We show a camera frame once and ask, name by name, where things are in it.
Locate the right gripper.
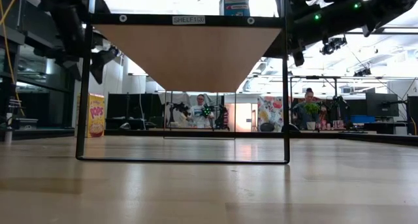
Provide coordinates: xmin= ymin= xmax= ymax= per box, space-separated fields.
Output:
xmin=263 ymin=18 xmax=327 ymax=67

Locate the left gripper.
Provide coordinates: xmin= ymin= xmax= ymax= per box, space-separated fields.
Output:
xmin=48 ymin=31 xmax=120 ymax=85

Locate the yellow Corn Pops cereal box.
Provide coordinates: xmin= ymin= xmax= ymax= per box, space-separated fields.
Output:
xmin=75 ymin=93 xmax=106 ymax=138

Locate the blue Rice Krispies cereal box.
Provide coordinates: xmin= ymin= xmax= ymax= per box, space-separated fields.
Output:
xmin=219 ymin=0 xmax=251 ymax=17

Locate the black ceiling light fixture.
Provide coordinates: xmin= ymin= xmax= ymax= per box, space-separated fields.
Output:
xmin=353 ymin=67 xmax=373 ymax=78
xmin=319 ymin=36 xmax=348 ymax=56

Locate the dark glass partition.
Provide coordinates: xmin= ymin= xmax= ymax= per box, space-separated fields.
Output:
xmin=16 ymin=21 xmax=80 ymax=131

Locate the black partition panel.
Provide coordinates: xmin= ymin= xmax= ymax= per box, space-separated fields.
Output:
xmin=106 ymin=93 xmax=164 ymax=130

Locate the green plant in white pot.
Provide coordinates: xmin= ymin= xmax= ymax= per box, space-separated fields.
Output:
xmin=303 ymin=102 xmax=321 ymax=131

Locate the grey container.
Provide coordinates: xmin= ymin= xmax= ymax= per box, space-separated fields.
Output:
xmin=12 ymin=118 xmax=39 ymax=131

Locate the floral patterned cloth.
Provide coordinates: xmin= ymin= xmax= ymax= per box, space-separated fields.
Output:
xmin=257 ymin=95 xmax=284 ymax=133

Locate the grey white curtain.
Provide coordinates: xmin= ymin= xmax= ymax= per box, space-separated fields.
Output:
xmin=158 ymin=92 xmax=223 ymax=123

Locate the blue bin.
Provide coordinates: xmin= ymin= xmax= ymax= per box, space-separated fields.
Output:
xmin=348 ymin=114 xmax=376 ymax=124

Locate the black round bag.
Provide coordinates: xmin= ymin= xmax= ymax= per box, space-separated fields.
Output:
xmin=259 ymin=121 xmax=276 ymax=133

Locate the black computer monitor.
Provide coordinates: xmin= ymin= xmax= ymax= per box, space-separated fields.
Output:
xmin=365 ymin=92 xmax=400 ymax=118

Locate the white cylinder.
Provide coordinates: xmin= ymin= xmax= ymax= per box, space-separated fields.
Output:
xmin=3 ymin=125 xmax=14 ymax=145

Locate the black metal gantry frame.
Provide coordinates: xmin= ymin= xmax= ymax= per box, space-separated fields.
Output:
xmin=289 ymin=75 xmax=342 ymax=131

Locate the yellow cable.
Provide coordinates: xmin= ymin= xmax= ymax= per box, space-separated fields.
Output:
xmin=0 ymin=0 xmax=26 ymax=117

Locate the black frame wooden shelf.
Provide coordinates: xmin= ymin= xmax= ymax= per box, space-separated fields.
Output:
xmin=75 ymin=0 xmax=291 ymax=165

